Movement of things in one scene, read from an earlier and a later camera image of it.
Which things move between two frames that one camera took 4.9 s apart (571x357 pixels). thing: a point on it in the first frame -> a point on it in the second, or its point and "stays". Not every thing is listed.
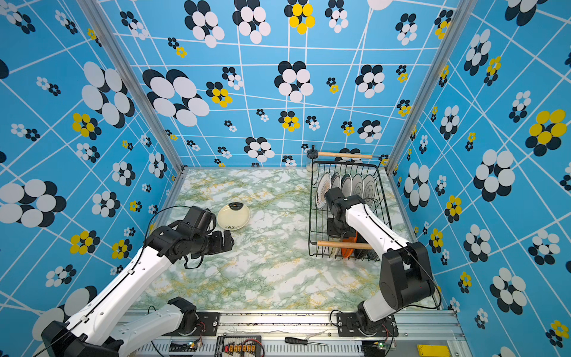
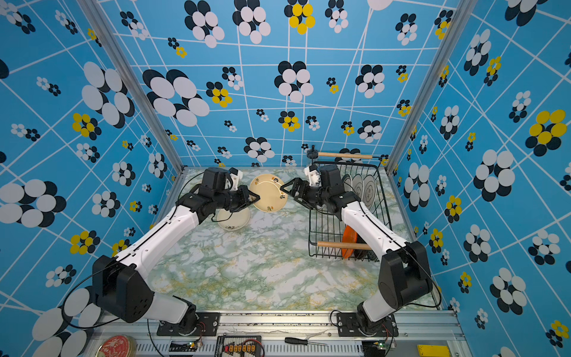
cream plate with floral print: x=233 y=216 stays
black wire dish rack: x=363 y=180 stays
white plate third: x=357 y=186 stays
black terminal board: x=239 y=346 stays
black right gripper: x=331 y=232 -> x=300 y=200
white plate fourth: x=369 y=189 stays
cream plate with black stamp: x=334 y=253 -> x=268 y=187
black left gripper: x=221 y=245 -> x=244 y=193
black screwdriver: x=301 y=341 stays
